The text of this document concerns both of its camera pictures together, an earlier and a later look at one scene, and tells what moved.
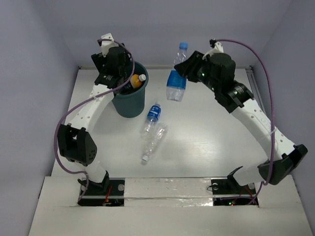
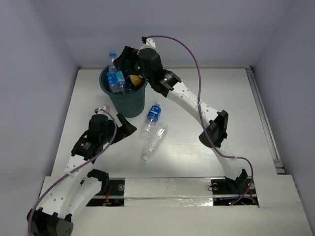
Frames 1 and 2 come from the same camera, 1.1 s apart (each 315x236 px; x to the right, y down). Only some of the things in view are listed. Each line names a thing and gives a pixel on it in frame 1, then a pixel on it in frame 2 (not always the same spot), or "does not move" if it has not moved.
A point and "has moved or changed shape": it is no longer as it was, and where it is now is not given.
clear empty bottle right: (160, 132) does not move
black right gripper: (187, 68) → (129, 53)
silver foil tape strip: (167, 192) does not move
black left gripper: (99, 59) → (120, 126)
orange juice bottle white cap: (136, 80) does not move
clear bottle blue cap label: (176, 83) has moved or changed shape
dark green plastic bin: (131, 104) does not move
